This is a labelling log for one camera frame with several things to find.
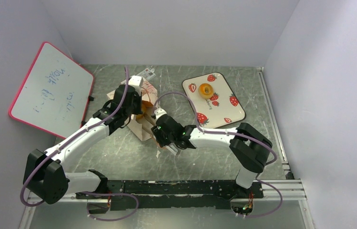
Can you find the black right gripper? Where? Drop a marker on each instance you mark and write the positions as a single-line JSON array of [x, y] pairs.
[[159, 134]]

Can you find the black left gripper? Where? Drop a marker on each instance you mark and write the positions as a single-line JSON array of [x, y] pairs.
[[138, 98]]

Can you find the beige paper gift bag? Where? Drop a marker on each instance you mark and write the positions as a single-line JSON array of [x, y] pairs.
[[141, 128]]

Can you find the strawberry print white tray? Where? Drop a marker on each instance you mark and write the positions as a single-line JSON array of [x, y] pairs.
[[222, 108]]

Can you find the orange fake donut bread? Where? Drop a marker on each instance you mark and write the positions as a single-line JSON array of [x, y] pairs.
[[205, 91]]

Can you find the metal food tongs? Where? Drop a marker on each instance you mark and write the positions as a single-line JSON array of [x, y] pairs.
[[150, 119]]

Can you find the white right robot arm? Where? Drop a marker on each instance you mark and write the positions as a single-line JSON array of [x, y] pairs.
[[250, 147]]

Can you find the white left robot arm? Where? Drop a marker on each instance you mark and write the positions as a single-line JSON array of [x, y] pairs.
[[45, 172]]

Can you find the orange fake bread bun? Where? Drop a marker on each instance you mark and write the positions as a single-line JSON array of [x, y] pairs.
[[147, 104]]

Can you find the orange fake bread roll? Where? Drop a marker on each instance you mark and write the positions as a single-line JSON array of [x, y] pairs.
[[140, 116]]

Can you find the clear plastic package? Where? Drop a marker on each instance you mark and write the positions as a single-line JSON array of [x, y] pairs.
[[147, 74]]

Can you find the pink framed whiteboard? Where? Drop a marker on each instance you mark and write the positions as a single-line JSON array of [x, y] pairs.
[[55, 93]]

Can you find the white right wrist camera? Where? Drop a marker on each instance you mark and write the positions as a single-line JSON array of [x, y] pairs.
[[158, 113]]

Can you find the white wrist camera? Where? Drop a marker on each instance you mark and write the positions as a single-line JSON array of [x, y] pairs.
[[136, 82], [158, 113]]

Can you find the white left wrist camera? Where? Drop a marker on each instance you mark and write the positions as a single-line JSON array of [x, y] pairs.
[[136, 82]]

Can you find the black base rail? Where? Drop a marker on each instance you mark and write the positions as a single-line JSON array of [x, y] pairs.
[[128, 194]]

